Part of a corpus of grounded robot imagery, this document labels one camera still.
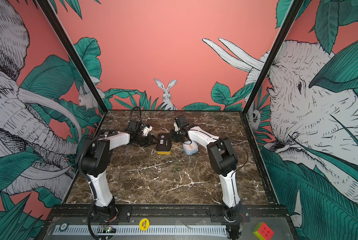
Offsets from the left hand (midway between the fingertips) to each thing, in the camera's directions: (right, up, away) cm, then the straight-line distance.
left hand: (158, 140), depth 97 cm
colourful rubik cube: (+53, -38, -31) cm, 72 cm away
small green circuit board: (-19, -40, -27) cm, 52 cm away
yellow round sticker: (-2, -38, -26) cm, 46 cm away
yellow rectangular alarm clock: (+3, -3, +1) cm, 5 cm away
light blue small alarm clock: (+22, -5, -2) cm, 23 cm away
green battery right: (+12, -17, -8) cm, 23 cm away
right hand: (+7, +2, -2) cm, 7 cm away
